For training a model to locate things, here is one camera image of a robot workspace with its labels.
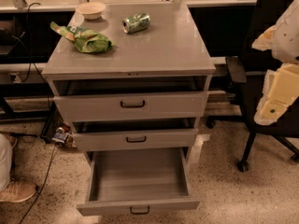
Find white and yellow gripper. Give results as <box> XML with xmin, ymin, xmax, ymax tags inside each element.
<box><xmin>254</xmin><ymin>63</ymin><xmax>299</xmax><ymax>125</ymax></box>

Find grey bottom drawer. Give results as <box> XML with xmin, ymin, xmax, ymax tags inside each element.
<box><xmin>77</xmin><ymin>147</ymin><xmax>199</xmax><ymax>217</ymax></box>

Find grey drawer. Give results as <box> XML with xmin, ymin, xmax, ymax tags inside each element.
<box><xmin>74</xmin><ymin>118</ymin><xmax>197</xmax><ymax>151</ymax></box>
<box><xmin>53</xmin><ymin>77</ymin><xmax>207</xmax><ymax>121</ymax></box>
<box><xmin>77</xmin><ymin>147</ymin><xmax>199</xmax><ymax>217</ymax></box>

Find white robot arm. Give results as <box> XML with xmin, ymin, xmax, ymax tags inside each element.
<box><xmin>252</xmin><ymin>0</ymin><xmax>299</xmax><ymax>125</ymax></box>

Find grey top drawer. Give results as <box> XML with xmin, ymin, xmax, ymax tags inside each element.
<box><xmin>53</xmin><ymin>77</ymin><xmax>207</xmax><ymax>121</ymax></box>

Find grey metal drawer cabinet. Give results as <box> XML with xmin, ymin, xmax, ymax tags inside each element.
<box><xmin>41</xmin><ymin>2</ymin><xmax>217</xmax><ymax>166</ymax></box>

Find grey middle drawer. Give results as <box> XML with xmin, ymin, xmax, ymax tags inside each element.
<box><xmin>74</xmin><ymin>118</ymin><xmax>197</xmax><ymax>151</ymax></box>

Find black office chair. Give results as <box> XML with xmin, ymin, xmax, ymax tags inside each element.
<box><xmin>206</xmin><ymin>0</ymin><xmax>299</xmax><ymax>174</ymax></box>

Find green soda can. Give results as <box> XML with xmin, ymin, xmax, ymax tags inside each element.
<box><xmin>122</xmin><ymin>12</ymin><xmax>150</xmax><ymax>34</ymax></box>

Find green chip bag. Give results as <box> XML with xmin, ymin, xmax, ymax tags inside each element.
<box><xmin>50</xmin><ymin>21</ymin><xmax>113</xmax><ymax>53</ymax></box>

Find beige paper bowl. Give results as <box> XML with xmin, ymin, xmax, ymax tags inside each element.
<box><xmin>76</xmin><ymin>2</ymin><xmax>106</xmax><ymax>20</ymax></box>

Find small colourful floor clutter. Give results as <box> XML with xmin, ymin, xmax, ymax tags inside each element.
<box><xmin>52</xmin><ymin>124</ymin><xmax>76</xmax><ymax>148</ymax></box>

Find white trouser leg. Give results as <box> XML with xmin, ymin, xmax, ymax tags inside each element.
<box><xmin>0</xmin><ymin>134</ymin><xmax>12</xmax><ymax>191</ymax></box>

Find black power cable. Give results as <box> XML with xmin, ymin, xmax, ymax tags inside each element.
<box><xmin>12</xmin><ymin>2</ymin><xmax>60</xmax><ymax>224</ymax></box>

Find wall power outlet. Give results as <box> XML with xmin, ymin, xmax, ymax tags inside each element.
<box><xmin>9</xmin><ymin>73</ymin><xmax>21</xmax><ymax>83</ymax></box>

